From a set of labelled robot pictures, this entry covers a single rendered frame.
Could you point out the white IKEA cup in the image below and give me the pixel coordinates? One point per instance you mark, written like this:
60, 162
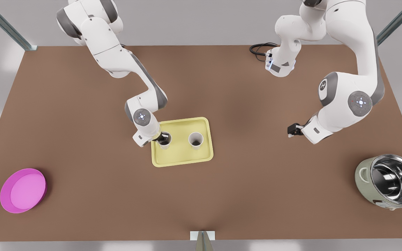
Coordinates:
165, 142
195, 140

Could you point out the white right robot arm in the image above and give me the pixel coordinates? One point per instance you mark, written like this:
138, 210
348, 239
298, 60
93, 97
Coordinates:
117, 59

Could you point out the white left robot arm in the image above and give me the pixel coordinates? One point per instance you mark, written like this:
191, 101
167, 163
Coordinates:
354, 101

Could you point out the yellow rectangular tray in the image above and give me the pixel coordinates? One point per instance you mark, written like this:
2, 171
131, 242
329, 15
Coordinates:
183, 153

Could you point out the green steel-lined pot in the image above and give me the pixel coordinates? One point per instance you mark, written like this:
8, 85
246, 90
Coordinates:
389, 182

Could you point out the pink round bowl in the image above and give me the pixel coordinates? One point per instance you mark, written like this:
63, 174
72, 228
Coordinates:
23, 190

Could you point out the silver frame post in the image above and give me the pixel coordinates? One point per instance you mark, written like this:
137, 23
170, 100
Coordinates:
4, 24
394, 22
202, 240

